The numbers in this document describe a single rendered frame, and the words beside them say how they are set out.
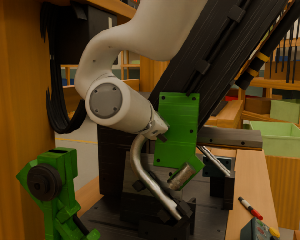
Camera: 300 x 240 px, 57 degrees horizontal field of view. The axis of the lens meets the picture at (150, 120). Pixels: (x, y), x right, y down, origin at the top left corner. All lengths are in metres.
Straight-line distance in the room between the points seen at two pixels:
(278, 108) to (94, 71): 3.22
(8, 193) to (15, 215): 0.06
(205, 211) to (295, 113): 2.66
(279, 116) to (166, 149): 2.92
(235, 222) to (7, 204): 0.62
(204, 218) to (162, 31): 0.62
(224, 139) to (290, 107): 2.67
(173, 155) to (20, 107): 0.41
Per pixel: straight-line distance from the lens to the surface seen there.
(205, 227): 0.85
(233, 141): 0.87
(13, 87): 0.70
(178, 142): 0.77
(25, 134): 0.73
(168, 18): 0.41
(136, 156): 0.77
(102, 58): 0.52
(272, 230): 0.81
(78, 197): 1.07
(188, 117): 0.77
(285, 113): 3.56
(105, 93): 0.47
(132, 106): 0.47
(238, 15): 0.75
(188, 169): 0.73
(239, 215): 0.93
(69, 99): 1.01
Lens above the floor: 1.34
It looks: 11 degrees down
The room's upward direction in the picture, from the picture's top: straight up
